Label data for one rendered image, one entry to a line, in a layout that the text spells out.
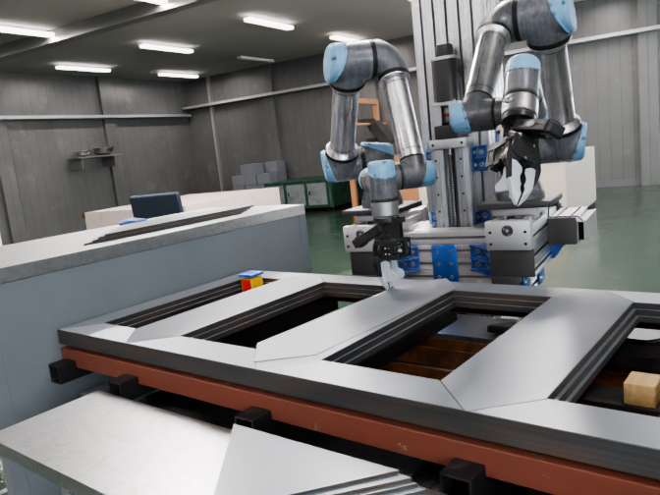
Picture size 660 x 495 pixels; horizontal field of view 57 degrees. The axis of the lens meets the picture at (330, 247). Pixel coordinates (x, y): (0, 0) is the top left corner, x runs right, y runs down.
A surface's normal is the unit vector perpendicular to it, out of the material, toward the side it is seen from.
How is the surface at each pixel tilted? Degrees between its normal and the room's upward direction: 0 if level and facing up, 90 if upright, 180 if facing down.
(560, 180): 90
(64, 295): 90
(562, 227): 90
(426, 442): 90
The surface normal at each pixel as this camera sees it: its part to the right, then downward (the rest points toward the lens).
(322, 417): -0.62, 0.19
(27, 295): 0.78, 0.02
